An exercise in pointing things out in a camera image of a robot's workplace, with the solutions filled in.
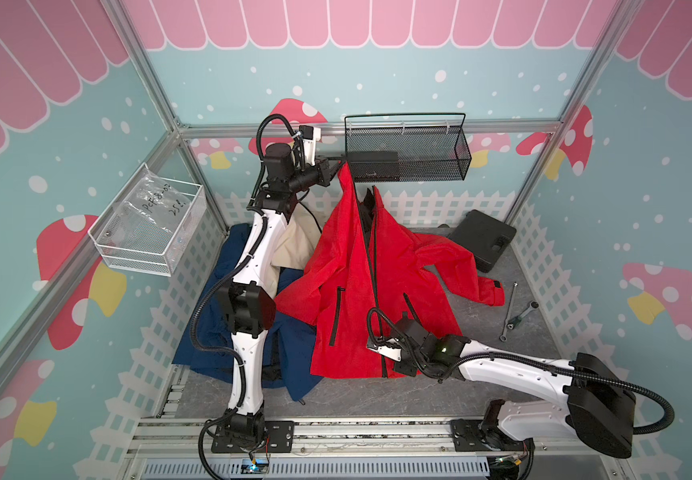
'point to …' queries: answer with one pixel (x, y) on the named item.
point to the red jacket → (359, 277)
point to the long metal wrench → (503, 337)
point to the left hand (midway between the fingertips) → (343, 162)
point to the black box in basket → (375, 165)
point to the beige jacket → (299, 245)
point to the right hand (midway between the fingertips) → (392, 349)
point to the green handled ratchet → (513, 322)
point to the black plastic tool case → (485, 236)
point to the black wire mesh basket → (431, 146)
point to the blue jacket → (204, 343)
